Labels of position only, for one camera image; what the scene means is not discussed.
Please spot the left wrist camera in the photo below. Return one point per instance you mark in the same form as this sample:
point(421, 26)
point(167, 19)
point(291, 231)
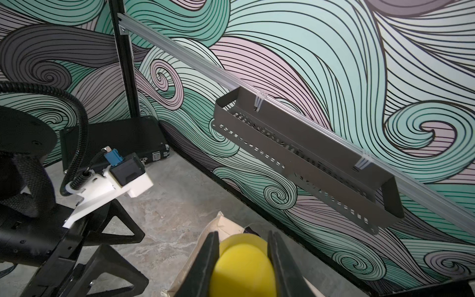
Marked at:
point(123, 175)

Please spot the black case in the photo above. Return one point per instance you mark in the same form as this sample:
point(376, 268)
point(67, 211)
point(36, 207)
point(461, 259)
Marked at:
point(142, 136)

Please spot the black wall shelf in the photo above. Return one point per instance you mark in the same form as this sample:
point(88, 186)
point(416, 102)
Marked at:
point(347, 181)

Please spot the beige canvas shopping bag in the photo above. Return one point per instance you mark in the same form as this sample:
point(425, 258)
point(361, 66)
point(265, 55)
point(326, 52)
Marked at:
point(225, 229)

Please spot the yellow cap orange bottle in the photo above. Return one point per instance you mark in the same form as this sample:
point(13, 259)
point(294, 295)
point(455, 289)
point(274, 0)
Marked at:
point(243, 269)

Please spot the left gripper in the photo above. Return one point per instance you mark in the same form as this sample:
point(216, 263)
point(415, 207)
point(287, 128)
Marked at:
point(37, 245)

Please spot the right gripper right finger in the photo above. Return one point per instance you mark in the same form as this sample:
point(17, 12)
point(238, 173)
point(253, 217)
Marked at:
point(289, 279)

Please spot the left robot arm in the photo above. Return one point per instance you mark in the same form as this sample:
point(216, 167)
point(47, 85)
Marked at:
point(26, 187)

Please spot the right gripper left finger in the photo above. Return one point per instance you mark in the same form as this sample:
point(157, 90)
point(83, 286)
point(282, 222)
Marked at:
point(197, 281)

